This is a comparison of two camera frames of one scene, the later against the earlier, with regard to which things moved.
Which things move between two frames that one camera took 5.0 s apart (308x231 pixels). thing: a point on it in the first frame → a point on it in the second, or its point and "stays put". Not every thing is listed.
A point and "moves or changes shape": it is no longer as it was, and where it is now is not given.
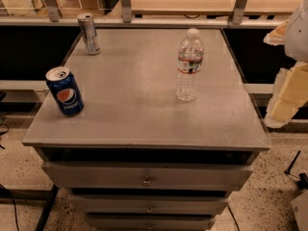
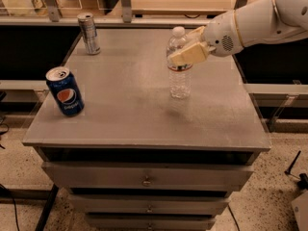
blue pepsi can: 65,89 stays put
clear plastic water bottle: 190,65 moves or changes shape
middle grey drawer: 148,204 stays put
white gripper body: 298,38 → 220,35
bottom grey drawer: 115,222 stays put
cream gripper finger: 276,38 → 195,36
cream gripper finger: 290,93 → 190,54
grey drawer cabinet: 139,158 stays put
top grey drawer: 147,175 stays put
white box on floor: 300,207 stays put
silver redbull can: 89,32 stays put
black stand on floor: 302,179 stays put
